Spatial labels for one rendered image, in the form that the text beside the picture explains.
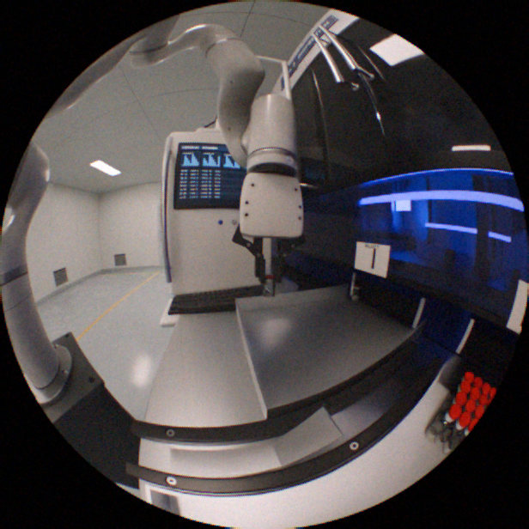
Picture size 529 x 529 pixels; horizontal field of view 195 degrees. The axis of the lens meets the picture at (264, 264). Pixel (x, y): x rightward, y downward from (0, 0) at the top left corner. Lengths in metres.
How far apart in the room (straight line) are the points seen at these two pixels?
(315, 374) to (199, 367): 0.16
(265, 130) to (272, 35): 1.79
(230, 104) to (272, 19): 1.64
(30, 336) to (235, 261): 0.73
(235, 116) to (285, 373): 0.46
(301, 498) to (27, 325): 0.39
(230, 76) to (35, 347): 0.55
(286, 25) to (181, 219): 1.90
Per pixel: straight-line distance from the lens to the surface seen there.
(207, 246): 0.68
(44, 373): 0.39
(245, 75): 0.35
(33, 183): 0.41
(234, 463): 0.18
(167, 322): 0.54
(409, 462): 0.23
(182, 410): 0.22
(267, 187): 0.24
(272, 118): 0.28
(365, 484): 0.20
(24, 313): 0.36
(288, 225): 0.24
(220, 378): 0.23
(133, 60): 0.56
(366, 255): 0.35
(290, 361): 0.25
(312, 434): 0.15
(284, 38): 2.02
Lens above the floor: 1.06
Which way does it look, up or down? 12 degrees down
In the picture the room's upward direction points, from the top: straight up
